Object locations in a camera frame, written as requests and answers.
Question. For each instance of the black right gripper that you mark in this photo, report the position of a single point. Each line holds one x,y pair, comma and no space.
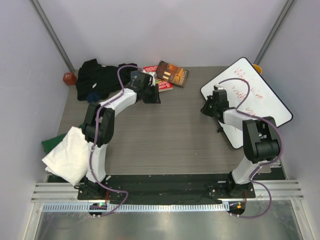
204,109

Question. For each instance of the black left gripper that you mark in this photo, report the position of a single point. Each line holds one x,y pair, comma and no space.
155,99

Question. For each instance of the red cover book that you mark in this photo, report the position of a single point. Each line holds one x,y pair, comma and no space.
162,84

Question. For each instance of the dark cover paperback book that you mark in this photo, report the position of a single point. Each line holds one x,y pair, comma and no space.
171,73

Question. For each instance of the white dry-erase board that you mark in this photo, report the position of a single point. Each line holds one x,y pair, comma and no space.
262,101

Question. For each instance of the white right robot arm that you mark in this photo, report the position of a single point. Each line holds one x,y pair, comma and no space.
261,142

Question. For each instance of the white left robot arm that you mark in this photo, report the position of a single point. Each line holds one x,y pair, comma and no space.
99,124

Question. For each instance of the black whiteboard stand foot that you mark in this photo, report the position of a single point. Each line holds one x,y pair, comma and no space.
220,130

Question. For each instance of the black t shirt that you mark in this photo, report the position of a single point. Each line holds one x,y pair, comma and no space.
93,77

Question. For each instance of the navy blue t shirt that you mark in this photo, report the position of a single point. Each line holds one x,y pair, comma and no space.
93,97

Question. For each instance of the white mug yellow inside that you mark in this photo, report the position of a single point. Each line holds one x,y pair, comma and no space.
257,68

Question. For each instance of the small red cube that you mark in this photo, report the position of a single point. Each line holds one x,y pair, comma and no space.
69,78

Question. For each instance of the white folded t shirt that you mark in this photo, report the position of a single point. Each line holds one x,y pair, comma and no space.
71,166

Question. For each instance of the green t shirt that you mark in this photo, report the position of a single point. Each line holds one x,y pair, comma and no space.
69,142

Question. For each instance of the aluminium frame rail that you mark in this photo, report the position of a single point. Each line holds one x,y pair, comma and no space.
275,163

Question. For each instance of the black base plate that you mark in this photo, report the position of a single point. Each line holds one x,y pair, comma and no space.
164,189

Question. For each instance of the white perforated cable rail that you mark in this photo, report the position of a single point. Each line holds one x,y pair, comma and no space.
97,207

